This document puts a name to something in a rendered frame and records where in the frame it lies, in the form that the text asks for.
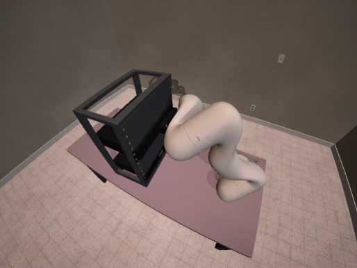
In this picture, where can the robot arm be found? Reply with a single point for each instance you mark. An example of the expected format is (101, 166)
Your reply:
(195, 128)

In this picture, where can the black server rack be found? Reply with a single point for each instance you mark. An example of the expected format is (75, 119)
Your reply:
(137, 131)

